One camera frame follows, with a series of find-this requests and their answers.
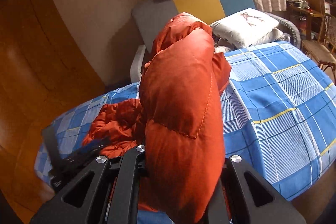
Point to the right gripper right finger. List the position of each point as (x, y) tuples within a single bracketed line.
[(242, 195)]

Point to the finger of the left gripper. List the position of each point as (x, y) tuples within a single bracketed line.
[(65, 169)]

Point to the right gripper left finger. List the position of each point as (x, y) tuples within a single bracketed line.
[(105, 191)]

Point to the orange puffer jacket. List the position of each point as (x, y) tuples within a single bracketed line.
[(179, 118)]

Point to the blue plaid bed sheet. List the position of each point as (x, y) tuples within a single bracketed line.
[(278, 113)]

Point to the wooden rattan chair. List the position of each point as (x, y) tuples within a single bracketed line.
[(323, 50)]

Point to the white patterned pillow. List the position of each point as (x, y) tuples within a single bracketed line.
[(247, 28)]

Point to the wooden desk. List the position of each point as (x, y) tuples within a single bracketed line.
[(309, 21)]

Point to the grey yellow blue headboard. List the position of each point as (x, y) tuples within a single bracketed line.
[(152, 15)]

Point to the desk clutter items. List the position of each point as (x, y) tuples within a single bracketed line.
[(302, 4)]

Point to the white bed side rail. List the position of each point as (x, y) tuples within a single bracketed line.
[(136, 66)]

